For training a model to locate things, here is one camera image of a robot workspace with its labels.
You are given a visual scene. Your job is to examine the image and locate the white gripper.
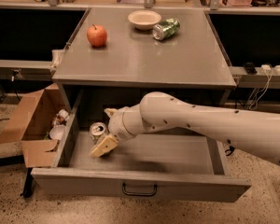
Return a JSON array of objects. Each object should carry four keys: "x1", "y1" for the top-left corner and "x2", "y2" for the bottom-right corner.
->
[{"x1": 90, "y1": 105, "x2": 146, "y2": 158}]

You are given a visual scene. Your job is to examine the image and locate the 7up can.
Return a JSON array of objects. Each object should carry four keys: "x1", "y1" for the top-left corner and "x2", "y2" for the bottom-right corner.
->
[{"x1": 89, "y1": 122, "x2": 107, "y2": 143}]

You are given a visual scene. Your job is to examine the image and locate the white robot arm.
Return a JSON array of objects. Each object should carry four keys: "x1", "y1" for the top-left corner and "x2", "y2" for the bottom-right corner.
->
[{"x1": 91, "y1": 91, "x2": 280, "y2": 166}]

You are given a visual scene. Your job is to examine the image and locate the open grey top drawer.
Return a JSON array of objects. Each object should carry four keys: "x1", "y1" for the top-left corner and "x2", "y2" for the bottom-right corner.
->
[{"x1": 32, "y1": 90, "x2": 251, "y2": 203}]

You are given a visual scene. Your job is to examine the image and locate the grey cabinet counter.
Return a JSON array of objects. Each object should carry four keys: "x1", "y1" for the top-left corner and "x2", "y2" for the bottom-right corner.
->
[{"x1": 51, "y1": 7, "x2": 237, "y2": 120}]

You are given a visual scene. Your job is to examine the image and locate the green can lying down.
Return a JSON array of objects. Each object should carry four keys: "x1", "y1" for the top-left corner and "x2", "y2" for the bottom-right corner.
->
[{"x1": 152, "y1": 18, "x2": 180, "y2": 41}]

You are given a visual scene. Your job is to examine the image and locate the white cups in box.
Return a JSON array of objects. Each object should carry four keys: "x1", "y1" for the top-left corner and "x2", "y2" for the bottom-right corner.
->
[{"x1": 49, "y1": 109, "x2": 69, "y2": 140}]

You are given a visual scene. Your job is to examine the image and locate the brown cardboard box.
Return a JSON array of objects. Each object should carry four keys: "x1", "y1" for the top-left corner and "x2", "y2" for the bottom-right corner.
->
[{"x1": 0, "y1": 84, "x2": 69, "y2": 168}]

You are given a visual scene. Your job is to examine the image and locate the red apple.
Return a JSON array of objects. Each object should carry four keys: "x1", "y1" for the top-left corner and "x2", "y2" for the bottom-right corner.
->
[{"x1": 87, "y1": 24, "x2": 107, "y2": 48}]

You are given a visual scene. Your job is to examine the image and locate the white ceramic bowl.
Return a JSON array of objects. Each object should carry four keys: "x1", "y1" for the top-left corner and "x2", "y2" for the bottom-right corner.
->
[{"x1": 128, "y1": 10, "x2": 161, "y2": 31}]

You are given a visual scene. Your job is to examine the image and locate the black power adapter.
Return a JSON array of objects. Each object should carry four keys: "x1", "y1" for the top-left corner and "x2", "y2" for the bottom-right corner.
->
[{"x1": 243, "y1": 63, "x2": 257, "y2": 75}]

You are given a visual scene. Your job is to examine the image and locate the black drawer handle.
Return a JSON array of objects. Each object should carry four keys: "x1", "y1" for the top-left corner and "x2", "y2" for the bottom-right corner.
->
[{"x1": 121, "y1": 183, "x2": 158, "y2": 197}]

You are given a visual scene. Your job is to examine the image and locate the black floor cable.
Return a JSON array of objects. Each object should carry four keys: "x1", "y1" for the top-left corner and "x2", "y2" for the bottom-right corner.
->
[{"x1": 224, "y1": 145, "x2": 236, "y2": 157}]

